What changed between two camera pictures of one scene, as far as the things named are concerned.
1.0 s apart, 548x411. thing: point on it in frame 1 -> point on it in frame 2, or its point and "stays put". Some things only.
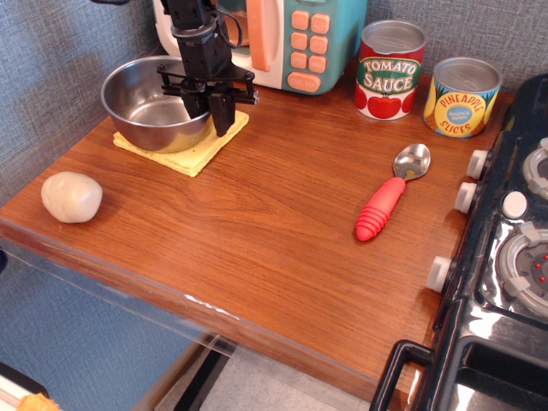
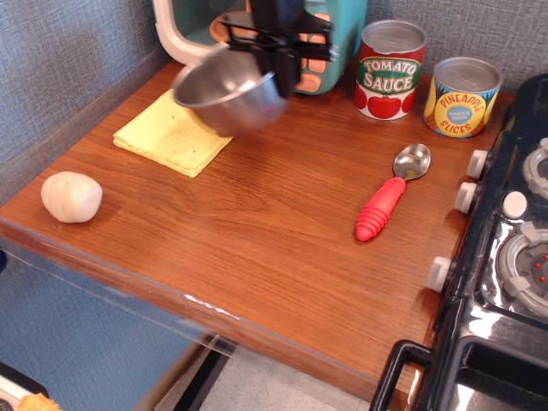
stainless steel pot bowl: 144,116 -> 232,91
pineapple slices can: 461,96 stays put
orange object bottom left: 37,402 stays put
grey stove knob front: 438,273 stays put
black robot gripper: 206,57 -> 281,26
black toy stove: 491,350 stays put
